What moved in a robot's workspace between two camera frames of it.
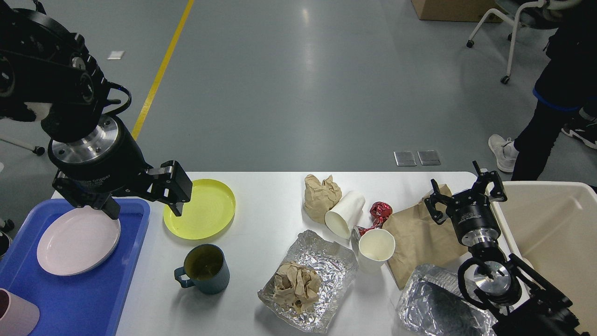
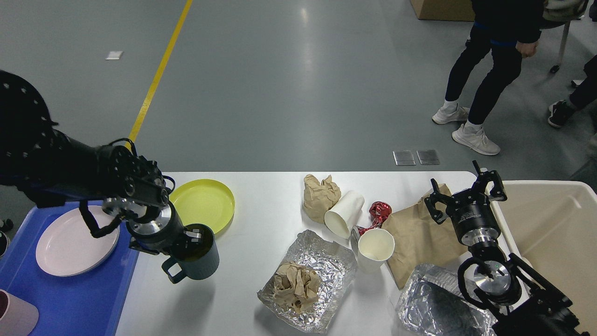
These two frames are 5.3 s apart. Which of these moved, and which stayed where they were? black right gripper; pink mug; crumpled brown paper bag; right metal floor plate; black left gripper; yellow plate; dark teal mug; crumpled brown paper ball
Moved: black left gripper; dark teal mug
Stayed: black right gripper; yellow plate; pink mug; crumpled brown paper bag; right metal floor plate; crumpled brown paper ball
